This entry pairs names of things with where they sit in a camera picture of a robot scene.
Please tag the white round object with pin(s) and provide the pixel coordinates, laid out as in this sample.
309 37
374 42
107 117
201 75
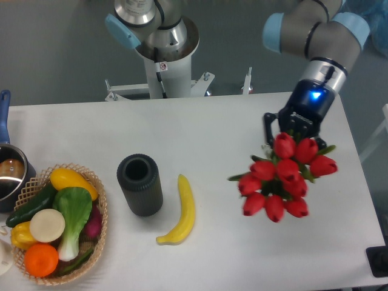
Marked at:
6 257

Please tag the black device at edge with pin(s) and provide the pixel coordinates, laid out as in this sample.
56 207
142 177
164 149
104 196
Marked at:
377 258

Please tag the green chili pepper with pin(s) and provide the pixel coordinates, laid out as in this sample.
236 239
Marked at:
76 264

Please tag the purple red sweet potato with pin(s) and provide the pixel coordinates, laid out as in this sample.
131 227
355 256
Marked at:
94 225

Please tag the blue plastic bag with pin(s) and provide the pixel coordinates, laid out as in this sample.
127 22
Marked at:
376 14

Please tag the white garlic piece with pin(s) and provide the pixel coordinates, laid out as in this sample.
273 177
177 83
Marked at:
3 231

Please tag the woven wicker basket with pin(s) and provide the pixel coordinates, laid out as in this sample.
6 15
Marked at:
30 190

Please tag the blue saucepan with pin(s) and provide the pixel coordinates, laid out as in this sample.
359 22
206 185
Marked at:
16 170

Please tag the dark green cucumber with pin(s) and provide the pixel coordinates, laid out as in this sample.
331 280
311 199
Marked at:
42 200

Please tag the yellow bell pepper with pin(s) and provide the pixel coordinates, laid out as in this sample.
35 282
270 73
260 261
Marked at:
21 236

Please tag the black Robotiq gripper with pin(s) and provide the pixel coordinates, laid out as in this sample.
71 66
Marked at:
303 113

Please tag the white frame at right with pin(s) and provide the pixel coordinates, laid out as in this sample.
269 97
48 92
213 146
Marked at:
375 139

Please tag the dark grey ribbed vase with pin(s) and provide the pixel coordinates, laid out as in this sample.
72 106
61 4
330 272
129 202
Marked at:
138 177

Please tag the yellow banana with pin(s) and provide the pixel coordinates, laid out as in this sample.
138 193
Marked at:
187 218

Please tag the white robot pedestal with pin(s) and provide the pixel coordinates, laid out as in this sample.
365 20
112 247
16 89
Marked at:
167 56

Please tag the green bok choy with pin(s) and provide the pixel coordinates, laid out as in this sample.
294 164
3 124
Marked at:
75 205

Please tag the yellow squash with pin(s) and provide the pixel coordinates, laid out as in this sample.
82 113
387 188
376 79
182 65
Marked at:
62 178

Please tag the red tulip bouquet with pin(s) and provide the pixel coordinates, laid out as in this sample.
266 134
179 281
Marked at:
278 183

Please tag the orange mandarin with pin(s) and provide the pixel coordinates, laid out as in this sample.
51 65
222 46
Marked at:
41 260

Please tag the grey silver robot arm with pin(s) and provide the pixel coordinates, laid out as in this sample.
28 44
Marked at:
329 39

